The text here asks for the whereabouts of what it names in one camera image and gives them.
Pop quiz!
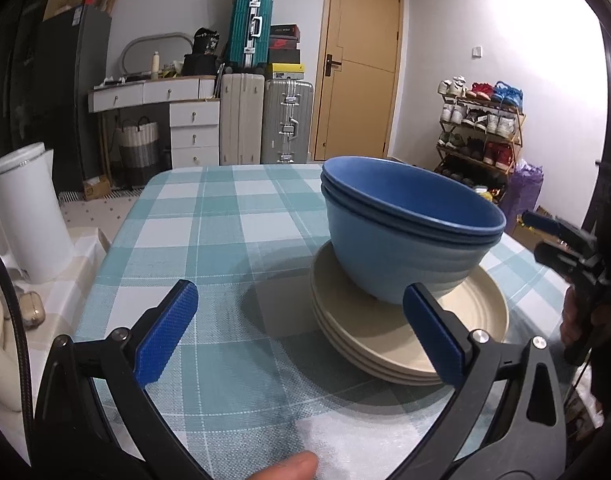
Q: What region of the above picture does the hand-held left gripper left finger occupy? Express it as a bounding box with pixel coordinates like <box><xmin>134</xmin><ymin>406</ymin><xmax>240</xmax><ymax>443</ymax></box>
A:
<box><xmin>33</xmin><ymin>280</ymin><xmax>210</xmax><ymax>480</ymax></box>

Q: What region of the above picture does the black refrigerator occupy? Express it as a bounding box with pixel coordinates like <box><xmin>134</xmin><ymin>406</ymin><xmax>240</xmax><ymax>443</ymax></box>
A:
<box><xmin>36</xmin><ymin>5</ymin><xmax>112</xmax><ymax>193</ymax></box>

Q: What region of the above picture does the teal checked tablecloth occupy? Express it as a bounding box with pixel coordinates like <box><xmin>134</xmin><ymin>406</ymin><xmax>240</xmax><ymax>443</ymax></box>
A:
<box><xmin>73</xmin><ymin>162</ymin><xmax>573</xmax><ymax>480</ymax></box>

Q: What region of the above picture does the shoe rack with shoes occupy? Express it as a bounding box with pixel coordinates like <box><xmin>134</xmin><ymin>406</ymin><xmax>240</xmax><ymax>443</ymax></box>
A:
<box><xmin>438</xmin><ymin>76</ymin><xmax>523</xmax><ymax>186</ymax></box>

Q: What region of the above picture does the white electric kettle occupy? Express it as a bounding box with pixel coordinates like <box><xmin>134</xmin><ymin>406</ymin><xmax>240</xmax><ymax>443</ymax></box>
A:
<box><xmin>0</xmin><ymin>142</ymin><xmax>75</xmax><ymax>285</ymax></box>

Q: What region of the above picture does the person's right hand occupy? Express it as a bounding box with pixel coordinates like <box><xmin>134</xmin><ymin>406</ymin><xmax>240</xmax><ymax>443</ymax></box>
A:
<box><xmin>559</xmin><ymin>287</ymin><xmax>611</xmax><ymax>352</ymax></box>

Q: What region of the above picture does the woven laundry basket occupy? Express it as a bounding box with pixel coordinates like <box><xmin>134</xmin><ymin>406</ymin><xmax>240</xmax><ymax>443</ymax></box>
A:
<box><xmin>116</xmin><ymin>116</ymin><xmax>160</xmax><ymax>188</ymax></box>

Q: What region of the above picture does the cream plate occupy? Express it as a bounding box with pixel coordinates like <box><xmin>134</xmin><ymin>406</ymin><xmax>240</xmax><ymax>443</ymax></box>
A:
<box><xmin>325</xmin><ymin>330</ymin><xmax>443</xmax><ymax>387</ymax></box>
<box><xmin>313</xmin><ymin>305</ymin><xmax>453</xmax><ymax>378</ymax></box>
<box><xmin>309</xmin><ymin>239</ymin><xmax>510</xmax><ymax>363</ymax></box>

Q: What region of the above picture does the white lace table cover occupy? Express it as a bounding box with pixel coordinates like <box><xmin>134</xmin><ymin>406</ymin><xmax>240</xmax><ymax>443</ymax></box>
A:
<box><xmin>0</xmin><ymin>200</ymin><xmax>116</xmax><ymax>461</ymax></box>

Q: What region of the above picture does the silver suitcase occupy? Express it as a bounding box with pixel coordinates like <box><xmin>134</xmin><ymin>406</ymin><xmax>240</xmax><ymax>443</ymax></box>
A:
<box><xmin>262</xmin><ymin>79</ymin><xmax>315</xmax><ymax>165</ymax></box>

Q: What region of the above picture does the cream appliance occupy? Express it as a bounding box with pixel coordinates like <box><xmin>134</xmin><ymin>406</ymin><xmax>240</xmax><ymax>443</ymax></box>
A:
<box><xmin>0</xmin><ymin>290</ymin><xmax>26</xmax><ymax>411</ymax></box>

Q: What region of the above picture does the white trash bin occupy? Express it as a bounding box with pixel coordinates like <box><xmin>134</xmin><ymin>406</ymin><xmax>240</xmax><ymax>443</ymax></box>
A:
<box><xmin>473</xmin><ymin>186</ymin><xmax>503</xmax><ymax>206</ymax></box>

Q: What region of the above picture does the purple bag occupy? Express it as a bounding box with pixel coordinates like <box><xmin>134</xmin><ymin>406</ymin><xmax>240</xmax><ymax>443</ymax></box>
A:
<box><xmin>500</xmin><ymin>159</ymin><xmax>545</xmax><ymax>221</ymax></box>

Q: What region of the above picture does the wooden door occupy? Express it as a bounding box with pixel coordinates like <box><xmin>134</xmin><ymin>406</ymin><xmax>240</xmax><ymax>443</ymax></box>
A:
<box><xmin>309</xmin><ymin>0</ymin><xmax>403</xmax><ymax>161</ymax></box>

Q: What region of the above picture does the black bag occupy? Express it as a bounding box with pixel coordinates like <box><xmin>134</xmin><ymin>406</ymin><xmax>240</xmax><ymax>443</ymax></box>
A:
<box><xmin>182</xmin><ymin>53</ymin><xmax>221</xmax><ymax>77</ymax></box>

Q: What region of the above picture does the blue bowl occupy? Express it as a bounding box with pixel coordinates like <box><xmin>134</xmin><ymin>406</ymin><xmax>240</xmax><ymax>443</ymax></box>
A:
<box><xmin>320</xmin><ymin>156</ymin><xmax>507</xmax><ymax>236</ymax></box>
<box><xmin>320</xmin><ymin>180</ymin><xmax>505</xmax><ymax>248</ymax></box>
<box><xmin>324</xmin><ymin>195</ymin><xmax>501</xmax><ymax>306</ymax></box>

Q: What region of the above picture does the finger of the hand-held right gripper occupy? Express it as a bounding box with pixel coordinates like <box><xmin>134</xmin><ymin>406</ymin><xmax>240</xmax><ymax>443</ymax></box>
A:
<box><xmin>534</xmin><ymin>241</ymin><xmax>602</xmax><ymax>287</ymax></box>
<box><xmin>522</xmin><ymin>211</ymin><xmax>593</xmax><ymax>256</ymax></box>

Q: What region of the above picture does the oval mirror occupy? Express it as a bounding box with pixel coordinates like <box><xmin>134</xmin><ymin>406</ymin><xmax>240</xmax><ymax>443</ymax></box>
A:
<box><xmin>122</xmin><ymin>32</ymin><xmax>194</xmax><ymax>77</ymax></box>

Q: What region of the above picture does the beige suitcase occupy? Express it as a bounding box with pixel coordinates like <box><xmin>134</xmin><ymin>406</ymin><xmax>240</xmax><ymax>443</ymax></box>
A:
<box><xmin>220</xmin><ymin>72</ymin><xmax>266</xmax><ymax>166</ymax></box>

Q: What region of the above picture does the black printed packet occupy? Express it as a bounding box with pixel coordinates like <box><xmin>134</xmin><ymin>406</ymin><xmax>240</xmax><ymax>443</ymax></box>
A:
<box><xmin>193</xmin><ymin>27</ymin><xmax>220</xmax><ymax>56</ymax></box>

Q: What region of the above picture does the white dressing table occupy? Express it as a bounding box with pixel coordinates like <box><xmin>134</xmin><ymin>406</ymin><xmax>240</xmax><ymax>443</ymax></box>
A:
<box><xmin>88</xmin><ymin>75</ymin><xmax>220</xmax><ymax>113</ymax></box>

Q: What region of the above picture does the white drawer unit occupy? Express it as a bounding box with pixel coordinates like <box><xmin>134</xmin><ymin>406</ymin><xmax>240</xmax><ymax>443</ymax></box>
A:
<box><xmin>169</xmin><ymin>100</ymin><xmax>221</xmax><ymax>170</ymax></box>

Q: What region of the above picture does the wooden shoe rack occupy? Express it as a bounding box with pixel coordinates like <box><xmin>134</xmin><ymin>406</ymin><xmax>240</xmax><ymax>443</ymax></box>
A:
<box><xmin>435</xmin><ymin>92</ymin><xmax>527</xmax><ymax>188</ymax></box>

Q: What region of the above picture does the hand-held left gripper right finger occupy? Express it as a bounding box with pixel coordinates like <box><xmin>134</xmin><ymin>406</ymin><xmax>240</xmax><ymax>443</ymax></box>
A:
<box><xmin>390</xmin><ymin>283</ymin><xmax>566</xmax><ymax>480</ymax></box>

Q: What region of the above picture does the small cardboard box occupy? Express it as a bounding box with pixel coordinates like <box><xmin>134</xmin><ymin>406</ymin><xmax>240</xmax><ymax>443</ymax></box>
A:
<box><xmin>83</xmin><ymin>175</ymin><xmax>111</xmax><ymax>201</ymax></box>

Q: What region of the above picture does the dotted rug with striped border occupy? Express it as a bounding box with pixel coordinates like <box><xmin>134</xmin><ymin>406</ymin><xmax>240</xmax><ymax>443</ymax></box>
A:
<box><xmin>60</xmin><ymin>189</ymin><xmax>141</xmax><ymax>221</ymax></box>

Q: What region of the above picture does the teal suitcase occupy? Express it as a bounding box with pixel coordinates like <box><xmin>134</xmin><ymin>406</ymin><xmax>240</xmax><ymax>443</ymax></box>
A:
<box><xmin>229</xmin><ymin>0</ymin><xmax>274</xmax><ymax>73</ymax></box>

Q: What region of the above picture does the black cable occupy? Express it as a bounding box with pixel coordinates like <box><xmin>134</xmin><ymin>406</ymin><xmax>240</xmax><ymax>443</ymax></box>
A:
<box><xmin>0</xmin><ymin>235</ymin><xmax>34</xmax><ymax>456</ymax></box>

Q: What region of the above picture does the cardboard box with yellow tape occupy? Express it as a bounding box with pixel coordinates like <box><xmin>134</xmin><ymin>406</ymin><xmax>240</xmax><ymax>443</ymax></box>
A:
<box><xmin>510</xmin><ymin>205</ymin><xmax>556</xmax><ymax>251</ymax></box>

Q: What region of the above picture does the yellow and black shoe box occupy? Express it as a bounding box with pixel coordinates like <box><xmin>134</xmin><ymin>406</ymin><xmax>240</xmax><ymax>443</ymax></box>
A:
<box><xmin>266</xmin><ymin>63</ymin><xmax>306</xmax><ymax>81</ymax></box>

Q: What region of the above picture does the person's left hand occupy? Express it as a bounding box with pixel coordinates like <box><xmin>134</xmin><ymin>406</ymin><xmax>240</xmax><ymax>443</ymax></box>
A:
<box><xmin>246</xmin><ymin>451</ymin><xmax>319</xmax><ymax>480</ymax></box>

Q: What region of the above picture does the beige earbuds case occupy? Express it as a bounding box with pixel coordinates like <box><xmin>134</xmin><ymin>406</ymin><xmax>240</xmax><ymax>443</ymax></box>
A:
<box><xmin>16</xmin><ymin>291</ymin><xmax>46</xmax><ymax>330</ymax></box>

